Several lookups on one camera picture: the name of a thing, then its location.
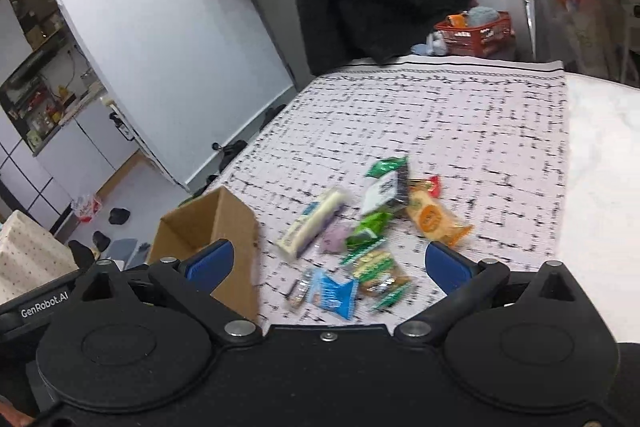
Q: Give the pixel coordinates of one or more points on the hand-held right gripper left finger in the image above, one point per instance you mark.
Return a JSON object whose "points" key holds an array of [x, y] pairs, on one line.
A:
{"points": [[211, 263]]}

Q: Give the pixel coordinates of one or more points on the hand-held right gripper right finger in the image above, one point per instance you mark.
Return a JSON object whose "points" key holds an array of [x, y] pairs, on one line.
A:
{"points": [[446, 268]]}

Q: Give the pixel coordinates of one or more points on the brown cardboard box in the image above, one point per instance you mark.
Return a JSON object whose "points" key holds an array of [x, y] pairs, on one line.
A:
{"points": [[235, 227]]}

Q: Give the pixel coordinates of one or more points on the orange snack packet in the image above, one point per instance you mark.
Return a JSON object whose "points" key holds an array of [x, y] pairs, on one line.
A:
{"points": [[432, 219]]}

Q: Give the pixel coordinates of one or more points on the green striped cracker packet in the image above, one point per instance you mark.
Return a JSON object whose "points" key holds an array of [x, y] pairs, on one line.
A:
{"points": [[382, 274]]}

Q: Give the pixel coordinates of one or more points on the red snack bar packet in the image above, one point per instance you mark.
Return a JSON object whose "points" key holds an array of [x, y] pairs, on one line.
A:
{"points": [[431, 184]]}

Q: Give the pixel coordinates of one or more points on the light green snack packet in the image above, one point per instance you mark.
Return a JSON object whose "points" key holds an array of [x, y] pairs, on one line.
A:
{"points": [[367, 229]]}

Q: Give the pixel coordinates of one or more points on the small clear snack packet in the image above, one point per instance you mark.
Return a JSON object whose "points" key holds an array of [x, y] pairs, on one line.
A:
{"points": [[299, 289]]}

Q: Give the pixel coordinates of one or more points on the green and white snack packet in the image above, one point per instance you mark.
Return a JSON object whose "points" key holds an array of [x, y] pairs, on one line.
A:
{"points": [[381, 194]]}

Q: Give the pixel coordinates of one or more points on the long cream snack packet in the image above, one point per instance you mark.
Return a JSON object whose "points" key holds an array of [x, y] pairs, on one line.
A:
{"points": [[312, 222]]}

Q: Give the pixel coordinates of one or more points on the purple round snack packet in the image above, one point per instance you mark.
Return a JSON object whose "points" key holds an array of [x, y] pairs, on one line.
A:
{"points": [[334, 239]]}

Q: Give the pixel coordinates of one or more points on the blue snack packet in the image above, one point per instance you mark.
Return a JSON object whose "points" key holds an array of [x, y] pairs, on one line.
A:
{"points": [[332, 292]]}

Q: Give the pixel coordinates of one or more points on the dark green snack packet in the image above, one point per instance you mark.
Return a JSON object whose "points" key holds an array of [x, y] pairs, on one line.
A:
{"points": [[386, 167]]}

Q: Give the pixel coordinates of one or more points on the dotted beige cloth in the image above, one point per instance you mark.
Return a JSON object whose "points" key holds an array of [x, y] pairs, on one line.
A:
{"points": [[30, 257]]}

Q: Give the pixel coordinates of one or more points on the grey slipper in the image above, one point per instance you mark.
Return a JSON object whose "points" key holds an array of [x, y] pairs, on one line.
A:
{"points": [[125, 252]]}

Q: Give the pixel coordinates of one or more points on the black shoe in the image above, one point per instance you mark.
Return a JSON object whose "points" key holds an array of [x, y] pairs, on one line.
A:
{"points": [[101, 241], [232, 153], [274, 116], [120, 216]]}

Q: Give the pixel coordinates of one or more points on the red and white plastic bag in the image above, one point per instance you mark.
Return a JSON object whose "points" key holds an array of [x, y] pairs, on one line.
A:
{"points": [[87, 208]]}

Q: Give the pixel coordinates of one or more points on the white bed sheet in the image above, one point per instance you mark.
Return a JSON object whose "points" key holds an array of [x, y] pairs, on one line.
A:
{"points": [[602, 187]]}

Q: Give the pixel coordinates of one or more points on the pale blue cloth bundle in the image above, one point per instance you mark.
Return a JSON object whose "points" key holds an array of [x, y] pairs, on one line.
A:
{"points": [[434, 44]]}

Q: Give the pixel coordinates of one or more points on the red plastic basket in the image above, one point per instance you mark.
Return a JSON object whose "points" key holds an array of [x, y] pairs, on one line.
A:
{"points": [[477, 38]]}

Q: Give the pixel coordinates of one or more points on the grey blue yarn bundle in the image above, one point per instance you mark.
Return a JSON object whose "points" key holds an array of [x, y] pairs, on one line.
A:
{"points": [[484, 16]]}

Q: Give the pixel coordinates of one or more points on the white desk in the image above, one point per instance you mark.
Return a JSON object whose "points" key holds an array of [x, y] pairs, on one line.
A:
{"points": [[575, 2]]}

